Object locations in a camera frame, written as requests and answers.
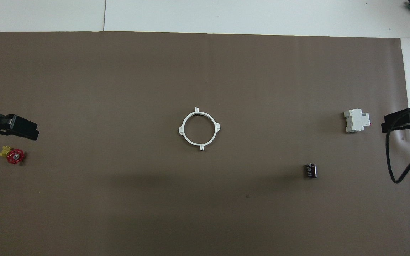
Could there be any white circuit breaker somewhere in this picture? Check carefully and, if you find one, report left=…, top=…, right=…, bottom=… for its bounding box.
left=344, top=108, right=371, bottom=134

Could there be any white half-ring pipe clamp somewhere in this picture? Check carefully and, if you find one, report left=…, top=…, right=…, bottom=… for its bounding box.
left=178, top=107, right=203, bottom=151
left=196, top=107, right=221, bottom=152

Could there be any red handwheel brass valve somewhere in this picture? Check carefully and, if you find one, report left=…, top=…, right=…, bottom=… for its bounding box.
left=0, top=145, right=25, bottom=164

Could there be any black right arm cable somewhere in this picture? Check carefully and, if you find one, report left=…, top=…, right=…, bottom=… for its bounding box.
left=386, top=105, right=410, bottom=184

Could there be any brown paper table mat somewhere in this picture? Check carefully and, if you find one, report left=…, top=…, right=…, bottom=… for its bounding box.
left=0, top=31, right=410, bottom=256

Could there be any black cylindrical capacitor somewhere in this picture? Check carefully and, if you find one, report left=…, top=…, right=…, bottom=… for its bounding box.
left=304, top=163, right=318, bottom=178

